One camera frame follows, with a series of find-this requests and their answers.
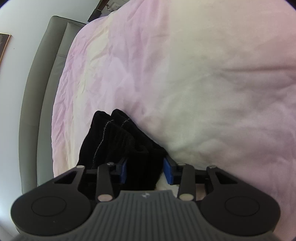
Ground pink duvet cover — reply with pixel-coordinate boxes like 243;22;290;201
52;1;295;212

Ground left wooden nightstand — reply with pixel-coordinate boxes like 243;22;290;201
87;0;130;23

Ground black pants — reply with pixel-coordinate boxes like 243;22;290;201
78;109;167;191

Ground grey upholstered headboard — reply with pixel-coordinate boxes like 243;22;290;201
18;16;85;194

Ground orange framed wall picture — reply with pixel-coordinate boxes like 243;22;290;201
0;33;11;63

